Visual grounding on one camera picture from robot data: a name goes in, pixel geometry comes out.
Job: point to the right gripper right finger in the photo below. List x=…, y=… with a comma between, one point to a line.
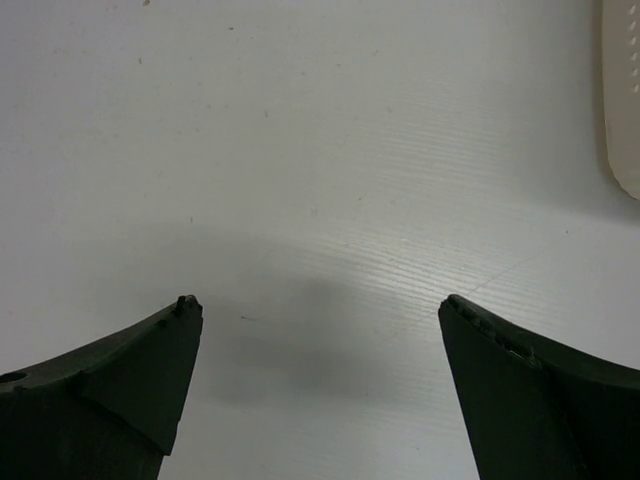
x=535, y=408

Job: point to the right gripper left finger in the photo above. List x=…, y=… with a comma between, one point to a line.
x=107, y=410

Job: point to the beige laundry basket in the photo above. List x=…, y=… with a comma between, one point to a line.
x=616, y=38

